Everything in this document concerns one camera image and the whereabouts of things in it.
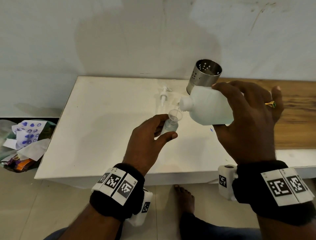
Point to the person's right hand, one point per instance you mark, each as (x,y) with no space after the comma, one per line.
(251,131)

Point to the person's left hand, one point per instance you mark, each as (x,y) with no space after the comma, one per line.
(143,150)

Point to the small clear bottle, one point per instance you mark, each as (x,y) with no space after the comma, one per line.
(170,128)

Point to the small clear funnel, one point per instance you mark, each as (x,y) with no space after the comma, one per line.
(175,115)

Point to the large white bottle blue label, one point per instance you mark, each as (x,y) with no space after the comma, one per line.
(209,106)

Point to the white pump dispenser head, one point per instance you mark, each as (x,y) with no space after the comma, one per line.
(163,97)

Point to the person's left forearm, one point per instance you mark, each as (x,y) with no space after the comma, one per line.
(93,227)

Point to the person's right forearm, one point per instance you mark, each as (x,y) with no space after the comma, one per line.
(281,231)

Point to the person's right foot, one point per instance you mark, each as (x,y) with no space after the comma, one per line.
(184,200)

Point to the person's right leg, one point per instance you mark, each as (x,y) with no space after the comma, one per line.
(209,228)

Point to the person's leg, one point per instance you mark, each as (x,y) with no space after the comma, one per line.
(55,235)
(209,228)

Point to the person's left leg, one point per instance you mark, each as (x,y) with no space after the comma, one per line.
(55,235)

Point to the wooden board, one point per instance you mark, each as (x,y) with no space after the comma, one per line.
(301,123)

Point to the black right wristband with markers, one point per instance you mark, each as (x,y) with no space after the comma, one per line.
(254,188)

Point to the white marker cube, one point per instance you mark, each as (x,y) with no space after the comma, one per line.
(225,183)

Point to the perforated steel utensil holder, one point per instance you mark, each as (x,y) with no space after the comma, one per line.
(202,78)

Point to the white tissue paper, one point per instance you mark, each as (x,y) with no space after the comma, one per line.
(34,149)

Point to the white paper with blue prints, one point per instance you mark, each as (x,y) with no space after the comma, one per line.
(28,133)

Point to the orange wrapper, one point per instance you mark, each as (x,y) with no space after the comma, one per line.
(23,164)

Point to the teal waste bin with trash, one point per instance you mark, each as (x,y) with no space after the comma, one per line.
(5,128)

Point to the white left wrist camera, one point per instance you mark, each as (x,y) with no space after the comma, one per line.
(143,212)

